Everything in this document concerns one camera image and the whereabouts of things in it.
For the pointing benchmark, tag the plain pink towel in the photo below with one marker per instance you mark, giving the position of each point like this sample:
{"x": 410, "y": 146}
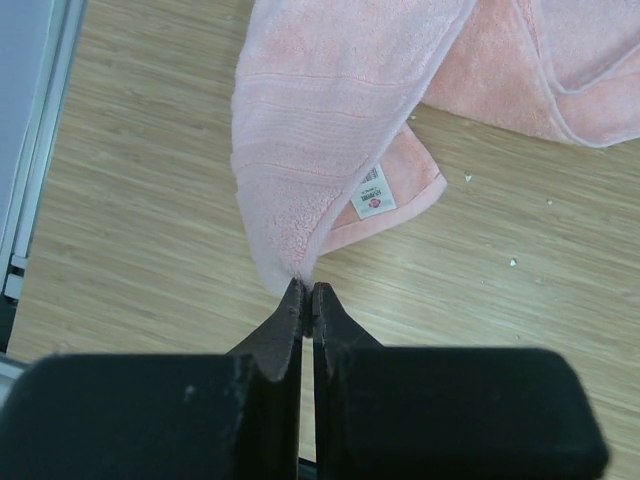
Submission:
{"x": 324, "y": 91}

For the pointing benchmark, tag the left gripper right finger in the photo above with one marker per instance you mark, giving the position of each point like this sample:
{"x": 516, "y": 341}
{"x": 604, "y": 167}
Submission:
{"x": 384, "y": 412}

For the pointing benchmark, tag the white care label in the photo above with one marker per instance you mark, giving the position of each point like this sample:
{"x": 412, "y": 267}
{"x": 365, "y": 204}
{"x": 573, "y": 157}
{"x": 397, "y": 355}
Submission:
{"x": 374, "y": 195}

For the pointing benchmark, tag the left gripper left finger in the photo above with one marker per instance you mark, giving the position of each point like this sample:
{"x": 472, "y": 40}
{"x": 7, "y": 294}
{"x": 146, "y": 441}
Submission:
{"x": 163, "y": 416}

